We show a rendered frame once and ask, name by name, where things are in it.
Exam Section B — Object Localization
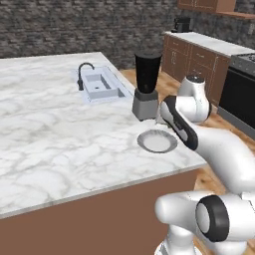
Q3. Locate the brown wall cupboard run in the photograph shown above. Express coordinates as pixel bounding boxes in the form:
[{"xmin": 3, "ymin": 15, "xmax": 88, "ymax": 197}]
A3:
[{"xmin": 176, "ymin": 0, "xmax": 255, "ymax": 20}]

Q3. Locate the brown base cupboard run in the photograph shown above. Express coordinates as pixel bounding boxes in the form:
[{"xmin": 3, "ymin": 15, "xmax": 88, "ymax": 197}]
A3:
[{"xmin": 160, "ymin": 30, "xmax": 255, "ymax": 108}]

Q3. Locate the pale grey sink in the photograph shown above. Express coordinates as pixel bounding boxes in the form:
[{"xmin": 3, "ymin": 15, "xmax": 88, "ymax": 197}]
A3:
[{"xmin": 73, "ymin": 65, "xmax": 133, "ymax": 106}]

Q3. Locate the grey round plate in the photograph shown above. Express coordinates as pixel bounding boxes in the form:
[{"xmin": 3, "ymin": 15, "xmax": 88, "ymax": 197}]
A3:
[{"xmin": 136, "ymin": 128, "xmax": 178, "ymax": 154}]

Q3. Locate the black coffee machine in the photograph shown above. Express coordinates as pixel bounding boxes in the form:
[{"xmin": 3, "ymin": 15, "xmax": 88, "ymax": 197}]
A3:
[{"xmin": 172, "ymin": 16, "xmax": 192, "ymax": 34}]

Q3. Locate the black oven with hob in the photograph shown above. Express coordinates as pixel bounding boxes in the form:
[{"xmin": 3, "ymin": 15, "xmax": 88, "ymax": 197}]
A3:
[{"xmin": 217, "ymin": 53, "xmax": 255, "ymax": 140}]

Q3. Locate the black curved tap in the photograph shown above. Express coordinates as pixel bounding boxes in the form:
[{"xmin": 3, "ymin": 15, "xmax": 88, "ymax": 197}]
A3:
[{"xmin": 77, "ymin": 62, "xmax": 96, "ymax": 92}]

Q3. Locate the black and grey blender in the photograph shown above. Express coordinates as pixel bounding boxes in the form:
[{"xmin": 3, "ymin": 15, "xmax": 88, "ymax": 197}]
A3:
[{"xmin": 131, "ymin": 50, "xmax": 163, "ymax": 123}]

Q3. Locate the brown kitchen island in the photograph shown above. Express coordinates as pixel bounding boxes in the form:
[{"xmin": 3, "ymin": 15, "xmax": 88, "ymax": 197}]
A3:
[{"xmin": 0, "ymin": 51, "xmax": 208, "ymax": 255}]

